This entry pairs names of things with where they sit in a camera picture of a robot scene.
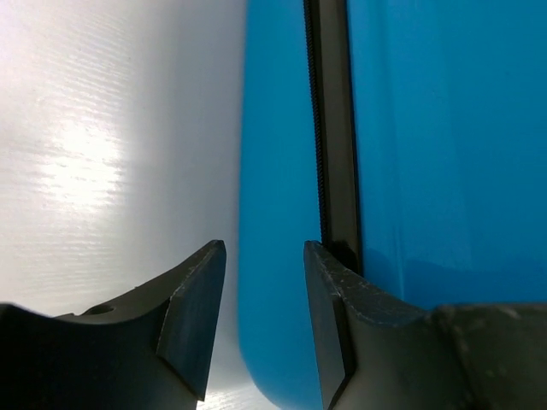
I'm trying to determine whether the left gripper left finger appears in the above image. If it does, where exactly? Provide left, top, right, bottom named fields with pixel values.
left=1, top=240, right=226, bottom=409

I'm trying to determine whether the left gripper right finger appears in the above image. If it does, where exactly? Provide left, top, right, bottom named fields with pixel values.
left=303, top=241, right=546, bottom=409

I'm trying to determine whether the blue kids suitcase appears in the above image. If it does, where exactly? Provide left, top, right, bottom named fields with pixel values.
left=238, top=1, right=546, bottom=409

